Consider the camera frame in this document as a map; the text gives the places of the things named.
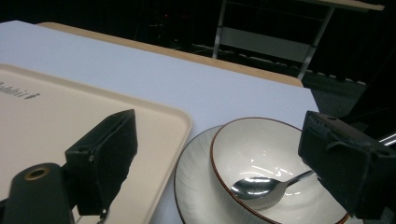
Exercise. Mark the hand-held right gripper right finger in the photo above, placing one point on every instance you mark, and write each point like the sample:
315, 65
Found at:
345, 158

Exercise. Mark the metal frame chair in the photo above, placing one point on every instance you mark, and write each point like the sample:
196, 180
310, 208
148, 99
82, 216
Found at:
264, 42

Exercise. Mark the metal spoon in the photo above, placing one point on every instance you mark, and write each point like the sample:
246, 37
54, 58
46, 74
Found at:
258, 189

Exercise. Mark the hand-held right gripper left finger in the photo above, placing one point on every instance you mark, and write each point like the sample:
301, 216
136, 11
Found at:
106, 155

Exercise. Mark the beige plastic tray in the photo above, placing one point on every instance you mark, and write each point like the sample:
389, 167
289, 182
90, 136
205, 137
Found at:
62, 112

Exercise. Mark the white bowl with brown rim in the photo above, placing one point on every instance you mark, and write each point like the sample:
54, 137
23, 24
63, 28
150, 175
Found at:
258, 146

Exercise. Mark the grey ribbed plate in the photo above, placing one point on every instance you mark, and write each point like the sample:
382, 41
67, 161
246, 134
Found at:
194, 177

